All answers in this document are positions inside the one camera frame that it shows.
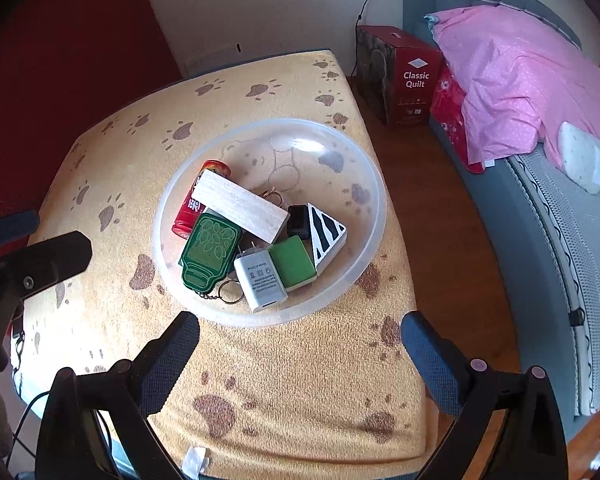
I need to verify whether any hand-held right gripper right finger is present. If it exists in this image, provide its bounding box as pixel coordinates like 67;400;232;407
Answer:
401;311;570;480

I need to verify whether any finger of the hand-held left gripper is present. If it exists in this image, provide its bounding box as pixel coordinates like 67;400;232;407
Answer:
0;210;41;249
0;230;93;302

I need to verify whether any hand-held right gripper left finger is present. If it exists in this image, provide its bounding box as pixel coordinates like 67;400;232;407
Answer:
34;311;201;480

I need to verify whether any green keychain tag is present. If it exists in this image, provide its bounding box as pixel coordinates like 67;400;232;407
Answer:
178;212;243;293

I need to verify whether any white plug charger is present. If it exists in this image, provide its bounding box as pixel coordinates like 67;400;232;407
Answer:
233;240;288;314

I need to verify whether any red snack can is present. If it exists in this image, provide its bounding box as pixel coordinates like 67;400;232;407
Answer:
172;160;232;241

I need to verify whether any green mahjong tile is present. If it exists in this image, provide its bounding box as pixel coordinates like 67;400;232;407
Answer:
268;235;318;292

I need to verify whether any zebra striped triangular block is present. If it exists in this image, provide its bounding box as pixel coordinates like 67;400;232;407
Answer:
306;203;347;272

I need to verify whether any pale grey wooden block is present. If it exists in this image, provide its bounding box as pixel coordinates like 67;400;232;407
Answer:
191;169;290;243

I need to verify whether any black key fob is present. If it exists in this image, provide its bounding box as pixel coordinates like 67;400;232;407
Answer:
286;204;311;241

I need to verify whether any clear plastic bowl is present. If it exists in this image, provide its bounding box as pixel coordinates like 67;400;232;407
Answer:
151;118;386;329

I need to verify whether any yellow paw print mat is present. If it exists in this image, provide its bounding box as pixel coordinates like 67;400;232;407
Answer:
10;50;441;480

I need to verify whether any grey bed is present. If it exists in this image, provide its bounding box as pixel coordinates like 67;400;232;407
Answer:
402;0;600;456

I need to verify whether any red printed bag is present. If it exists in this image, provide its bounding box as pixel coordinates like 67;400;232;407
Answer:
430;62;486;175

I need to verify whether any white pillow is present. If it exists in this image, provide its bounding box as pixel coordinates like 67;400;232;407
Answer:
558;121;600;195

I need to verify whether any red cardboard box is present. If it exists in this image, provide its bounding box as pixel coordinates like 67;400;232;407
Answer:
356;25;443;128

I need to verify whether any pink quilt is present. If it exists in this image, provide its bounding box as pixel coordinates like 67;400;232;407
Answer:
425;6;600;171

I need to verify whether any black floor cable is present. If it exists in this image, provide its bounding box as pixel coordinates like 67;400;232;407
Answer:
10;390;51;461

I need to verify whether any black wall cable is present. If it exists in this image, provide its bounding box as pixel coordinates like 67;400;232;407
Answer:
352;0;378;78

